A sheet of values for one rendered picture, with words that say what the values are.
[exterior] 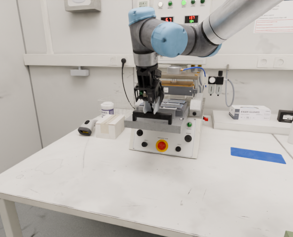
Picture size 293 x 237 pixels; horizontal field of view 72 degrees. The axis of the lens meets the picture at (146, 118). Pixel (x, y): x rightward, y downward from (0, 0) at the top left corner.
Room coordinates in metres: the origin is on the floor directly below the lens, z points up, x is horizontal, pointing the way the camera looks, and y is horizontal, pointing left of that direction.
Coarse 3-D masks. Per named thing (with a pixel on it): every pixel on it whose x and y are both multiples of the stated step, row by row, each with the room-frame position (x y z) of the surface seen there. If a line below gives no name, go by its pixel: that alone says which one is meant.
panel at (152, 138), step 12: (192, 120) 0.91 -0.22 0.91; (144, 132) 0.94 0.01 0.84; (156, 132) 0.92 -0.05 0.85; (192, 132) 0.88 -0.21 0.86; (156, 144) 0.90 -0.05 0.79; (168, 144) 0.88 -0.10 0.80; (180, 144) 0.87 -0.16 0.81; (192, 144) 0.86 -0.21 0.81; (180, 156) 0.85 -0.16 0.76; (192, 156) 0.83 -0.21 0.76
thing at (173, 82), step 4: (164, 80) 1.23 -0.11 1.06; (168, 80) 1.23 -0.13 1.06; (172, 80) 1.12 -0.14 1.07; (176, 80) 1.13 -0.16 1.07; (164, 84) 1.08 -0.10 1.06; (168, 84) 1.08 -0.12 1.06; (172, 84) 1.08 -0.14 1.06; (176, 84) 1.08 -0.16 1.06; (180, 84) 1.08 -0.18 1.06; (184, 84) 1.08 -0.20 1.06; (188, 84) 1.08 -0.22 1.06; (192, 84) 1.11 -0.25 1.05
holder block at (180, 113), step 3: (186, 102) 0.93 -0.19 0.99; (183, 105) 0.87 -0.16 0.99; (186, 105) 0.91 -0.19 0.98; (138, 108) 0.84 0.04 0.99; (183, 108) 0.82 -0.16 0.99; (177, 111) 0.79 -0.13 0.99; (180, 111) 0.79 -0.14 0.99; (183, 111) 0.80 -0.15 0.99; (177, 114) 0.79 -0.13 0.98; (180, 114) 0.79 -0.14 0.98; (183, 114) 0.81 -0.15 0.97
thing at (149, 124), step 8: (168, 112) 0.76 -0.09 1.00; (128, 120) 0.74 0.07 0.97; (136, 120) 0.74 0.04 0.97; (144, 120) 0.74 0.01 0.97; (152, 120) 0.74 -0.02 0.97; (160, 120) 0.74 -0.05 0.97; (176, 120) 0.74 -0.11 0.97; (184, 120) 0.77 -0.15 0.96; (136, 128) 0.72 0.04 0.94; (144, 128) 0.71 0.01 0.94; (152, 128) 0.71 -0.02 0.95; (160, 128) 0.70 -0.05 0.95; (168, 128) 0.69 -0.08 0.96; (176, 128) 0.68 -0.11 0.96
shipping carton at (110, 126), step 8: (104, 120) 1.13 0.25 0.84; (112, 120) 1.13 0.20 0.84; (120, 120) 1.15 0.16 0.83; (96, 128) 1.08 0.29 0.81; (104, 128) 1.07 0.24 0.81; (112, 128) 1.06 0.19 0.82; (120, 128) 1.14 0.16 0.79; (96, 136) 1.08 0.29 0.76; (104, 136) 1.07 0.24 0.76; (112, 136) 1.06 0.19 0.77
